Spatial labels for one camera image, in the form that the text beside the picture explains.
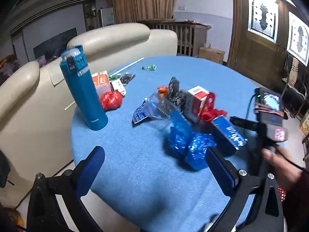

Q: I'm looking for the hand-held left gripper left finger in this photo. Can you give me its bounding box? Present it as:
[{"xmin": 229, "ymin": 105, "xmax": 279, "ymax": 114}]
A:
[{"xmin": 26, "ymin": 146, "xmax": 105, "ymax": 232}]

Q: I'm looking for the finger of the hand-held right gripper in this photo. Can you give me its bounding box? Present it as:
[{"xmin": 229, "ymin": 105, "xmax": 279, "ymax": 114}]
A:
[{"xmin": 229, "ymin": 116, "xmax": 262, "ymax": 132}]

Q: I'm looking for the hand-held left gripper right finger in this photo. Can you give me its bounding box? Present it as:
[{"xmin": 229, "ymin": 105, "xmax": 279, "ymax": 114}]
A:
[{"xmin": 205, "ymin": 146, "xmax": 284, "ymax": 232}]

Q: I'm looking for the long blue carton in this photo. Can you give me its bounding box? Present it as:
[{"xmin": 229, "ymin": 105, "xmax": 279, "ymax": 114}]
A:
[{"xmin": 211, "ymin": 116, "xmax": 248, "ymax": 151}]

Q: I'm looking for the large red plastic bag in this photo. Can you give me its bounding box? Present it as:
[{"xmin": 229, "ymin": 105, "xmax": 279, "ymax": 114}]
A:
[{"xmin": 199, "ymin": 92, "xmax": 228, "ymax": 122}]

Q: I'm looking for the blue plastic bag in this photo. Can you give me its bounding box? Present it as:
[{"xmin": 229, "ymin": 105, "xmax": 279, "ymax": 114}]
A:
[{"xmin": 163, "ymin": 112, "xmax": 219, "ymax": 171}]

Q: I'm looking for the torn blue toothpaste box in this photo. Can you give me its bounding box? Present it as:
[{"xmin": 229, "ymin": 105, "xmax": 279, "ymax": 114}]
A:
[{"xmin": 132, "ymin": 97, "xmax": 180, "ymax": 126}]

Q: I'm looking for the black plastic bag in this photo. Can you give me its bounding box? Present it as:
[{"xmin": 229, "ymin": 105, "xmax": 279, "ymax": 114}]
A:
[{"xmin": 166, "ymin": 77, "xmax": 192, "ymax": 112}]

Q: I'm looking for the person's right forearm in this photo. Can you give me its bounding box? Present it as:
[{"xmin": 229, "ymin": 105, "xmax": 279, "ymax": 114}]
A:
[{"xmin": 278, "ymin": 169, "xmax": 309, "ymax": 232}]

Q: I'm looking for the person's right hand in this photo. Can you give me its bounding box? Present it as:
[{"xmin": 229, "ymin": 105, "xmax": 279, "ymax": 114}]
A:
[{"xmin": 262, "ymin": 145, "xmax": 304, "ymax": 192}]

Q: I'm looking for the orange printed carton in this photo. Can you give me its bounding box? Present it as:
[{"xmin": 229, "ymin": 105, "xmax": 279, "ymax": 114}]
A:
[{"xmin": 299, "ymin": 112, "xmax": 309, "ymax": 136}]

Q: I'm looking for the striped scarf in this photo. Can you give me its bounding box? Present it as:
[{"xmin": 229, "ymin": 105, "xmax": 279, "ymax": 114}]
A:
[{"xmin": 288, "ymin": 58, "xmax": 300, "ymax": 87}]

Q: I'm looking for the red and white carton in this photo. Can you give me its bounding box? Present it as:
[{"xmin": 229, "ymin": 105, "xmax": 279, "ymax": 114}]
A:
[{"xmin": 185, "ymin": 86, "xmax": 210, "ymax": 124}]

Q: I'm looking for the small red plastic bag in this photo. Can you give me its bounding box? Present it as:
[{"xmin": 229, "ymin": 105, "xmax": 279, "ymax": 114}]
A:
[{"xmin": 100, "ymin": 90, "xmax": 123, "ymax": 112}]

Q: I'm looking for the wooden door with stained glass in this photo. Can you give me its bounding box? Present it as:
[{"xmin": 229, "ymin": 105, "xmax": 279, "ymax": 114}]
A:
[{"xmin": 228, "ymin": 0, "xmax": 309, "ymax": 78}]

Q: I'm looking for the brown cardboard box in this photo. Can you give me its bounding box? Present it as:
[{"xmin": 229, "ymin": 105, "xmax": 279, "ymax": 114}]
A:
[{"xmin": 198, "ymin": 46, "xmax": 225, "ymax": 65}]

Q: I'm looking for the blue thermos bottle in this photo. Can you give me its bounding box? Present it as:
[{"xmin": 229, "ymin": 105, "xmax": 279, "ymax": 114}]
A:
[{"xmin": 59, "ymin": 45, "xmax": 109, "ymax": 131}]

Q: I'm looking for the dark bag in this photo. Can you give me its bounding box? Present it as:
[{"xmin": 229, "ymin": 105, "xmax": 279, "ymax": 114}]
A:
[{"xmin": 0, "ymin": 150, "xmax": 12, "ymax": 189}]

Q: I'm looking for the small white box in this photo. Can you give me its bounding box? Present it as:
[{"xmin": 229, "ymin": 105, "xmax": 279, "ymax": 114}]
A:
[{"xmin": 111, "ymin": 79, "xmax": 126, "ymax": 96}]

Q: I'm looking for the orange and white box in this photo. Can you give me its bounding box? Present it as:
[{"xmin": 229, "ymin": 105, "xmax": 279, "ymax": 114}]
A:
[{"xmin": 91, "ymin": 71, "xmax": 114, "ymax": 97}]

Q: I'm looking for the cream leather sofa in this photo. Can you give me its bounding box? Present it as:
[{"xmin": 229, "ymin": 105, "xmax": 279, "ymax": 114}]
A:
[{"xmin": 0, "ymin": 22, "xmax": 178, "ymax": 209}]

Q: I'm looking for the dark snack packet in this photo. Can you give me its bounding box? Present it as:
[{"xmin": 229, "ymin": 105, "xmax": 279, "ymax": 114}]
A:
[{"xmin": 120, "ymin": 73, "xmax": 136, "ymax": 85}]

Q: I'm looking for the slatted wooden cabinet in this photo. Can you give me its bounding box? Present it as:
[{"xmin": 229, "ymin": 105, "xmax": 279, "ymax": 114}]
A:
[{"xmin": 137, "ymin": 18, "xmax": 213, "ymax": 56}]

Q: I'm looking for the white straw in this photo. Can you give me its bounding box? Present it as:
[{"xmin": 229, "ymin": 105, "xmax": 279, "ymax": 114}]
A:
[{"xmin": 64, "ymin": 57, "xmax": 144, "ymax": 111}]

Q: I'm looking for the black television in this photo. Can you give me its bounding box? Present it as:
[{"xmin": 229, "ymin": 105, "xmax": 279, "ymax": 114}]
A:
[{"xmin": 33, "ymin": 28, "xmax": 78, "ymax": 60}]

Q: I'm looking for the white appliance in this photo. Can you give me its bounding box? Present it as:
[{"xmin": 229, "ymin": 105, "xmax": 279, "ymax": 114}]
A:
[{"xmin": 100, "ymin": 7, "xmax": 114, "ymax": 27}]

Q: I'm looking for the display shelf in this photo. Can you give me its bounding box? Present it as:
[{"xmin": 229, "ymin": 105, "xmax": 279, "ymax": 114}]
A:
[{"xmin": 83, "ymin": 1, "xmax": 97, "ymax": 31}]

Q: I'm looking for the tan curtain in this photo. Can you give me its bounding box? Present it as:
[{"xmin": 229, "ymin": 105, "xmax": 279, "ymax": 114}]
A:
[{"xmin": 106, "ymin": 0, "xmax": 175, "ymax": 25}]

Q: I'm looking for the black cable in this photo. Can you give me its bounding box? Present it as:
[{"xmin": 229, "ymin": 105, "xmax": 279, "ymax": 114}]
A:
[{"xmin": 246, "ymin": 94, "xmax": 257, "ymax": 121}]

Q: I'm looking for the metal frame chair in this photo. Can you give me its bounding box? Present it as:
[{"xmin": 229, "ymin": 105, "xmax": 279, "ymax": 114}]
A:
[{"xmin": 281, "ymin": 53, "xmax": 309, "ymax": 120}]

